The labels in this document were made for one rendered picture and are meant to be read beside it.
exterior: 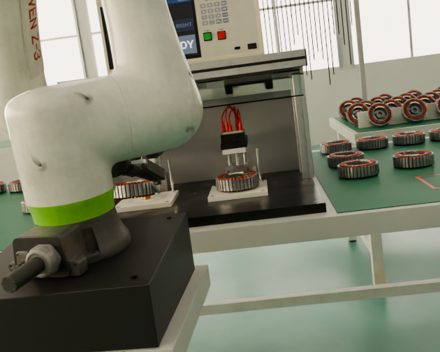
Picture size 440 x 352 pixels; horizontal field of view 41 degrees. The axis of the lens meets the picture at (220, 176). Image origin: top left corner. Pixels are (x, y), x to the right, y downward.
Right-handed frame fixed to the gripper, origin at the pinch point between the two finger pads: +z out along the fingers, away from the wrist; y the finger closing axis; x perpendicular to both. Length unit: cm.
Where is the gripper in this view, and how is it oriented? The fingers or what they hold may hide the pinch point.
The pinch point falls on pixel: (133, 187)
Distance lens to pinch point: 140.4
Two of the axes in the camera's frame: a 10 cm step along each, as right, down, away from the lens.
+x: -0.8, -9.3, 3.6
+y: 9.9, -1.1, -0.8
